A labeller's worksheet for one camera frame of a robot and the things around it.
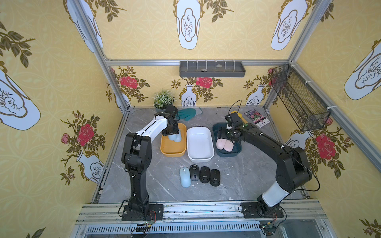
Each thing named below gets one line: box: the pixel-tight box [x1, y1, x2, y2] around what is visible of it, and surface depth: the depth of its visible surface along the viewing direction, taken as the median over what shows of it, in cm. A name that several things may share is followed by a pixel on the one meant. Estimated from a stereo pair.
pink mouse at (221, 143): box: [215, 138, 227, 150], surface depth 99 cm
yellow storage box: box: [160, 122, 188, 158], surface depth 98 cm
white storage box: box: [186, 126, 215, 163], surface depth 100 cm
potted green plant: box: [153, 89, 177, 113], surface depth 105 cm
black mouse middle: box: [199, 166, 211, 184], surface depth 85 cm
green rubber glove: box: [177, 107, 203, 122], surface depth 118 cm
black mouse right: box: [209, 168, 221, 187], surface depth 85 cm
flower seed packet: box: [244, 108, 271, 129], surface depth 116 cm
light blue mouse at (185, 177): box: [179, 166, 192, 188], surface depth 85 cm
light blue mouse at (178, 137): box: [174, 128, 182, 143], surface depth 102 cm
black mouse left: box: [189, 164, 200, 182], surface depth 87 cm
